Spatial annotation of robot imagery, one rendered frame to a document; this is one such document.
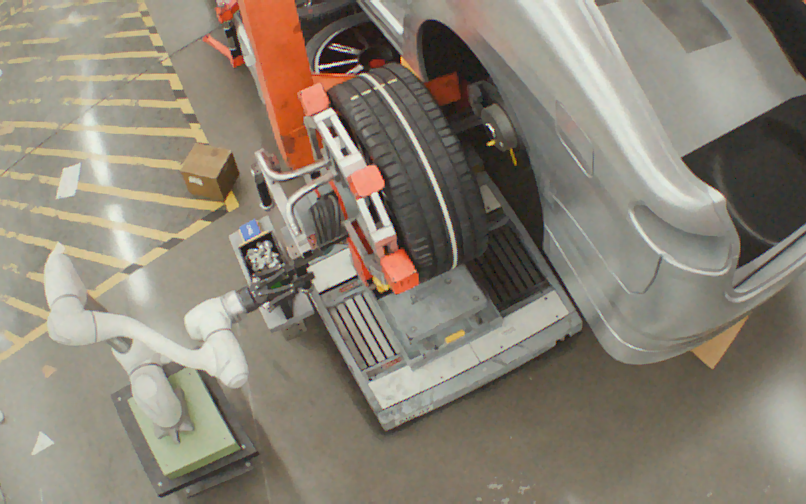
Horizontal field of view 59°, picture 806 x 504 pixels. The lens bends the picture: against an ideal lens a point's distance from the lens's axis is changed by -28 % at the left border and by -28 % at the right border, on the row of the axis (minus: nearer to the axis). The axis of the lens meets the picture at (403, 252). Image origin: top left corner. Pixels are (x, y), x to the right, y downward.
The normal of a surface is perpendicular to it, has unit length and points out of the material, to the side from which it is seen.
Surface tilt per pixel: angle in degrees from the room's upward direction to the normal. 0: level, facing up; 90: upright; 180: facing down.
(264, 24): 90
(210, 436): 4
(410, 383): 0
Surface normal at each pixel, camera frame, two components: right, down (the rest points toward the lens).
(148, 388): -0.04, -0.40
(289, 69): 0.44, 0.73
